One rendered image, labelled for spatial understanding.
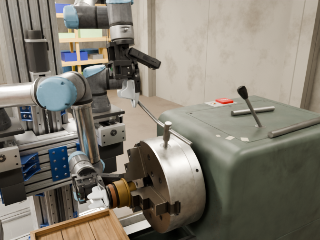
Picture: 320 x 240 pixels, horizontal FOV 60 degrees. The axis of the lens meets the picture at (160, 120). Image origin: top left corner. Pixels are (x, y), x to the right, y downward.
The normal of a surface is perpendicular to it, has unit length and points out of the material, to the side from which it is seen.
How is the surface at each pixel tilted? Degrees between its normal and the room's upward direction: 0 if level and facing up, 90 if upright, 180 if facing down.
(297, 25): 90
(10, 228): 0
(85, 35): 90
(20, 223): 0
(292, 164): 90
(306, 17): 90
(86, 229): 0
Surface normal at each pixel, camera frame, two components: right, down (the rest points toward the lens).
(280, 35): -0.82, 0.18
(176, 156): 0.25, -0.65
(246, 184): 0.47, 0.29
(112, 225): 0.00, -0.95
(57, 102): 0.00, 0.32
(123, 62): 0.45, 0.07
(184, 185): 0.41, -0.15
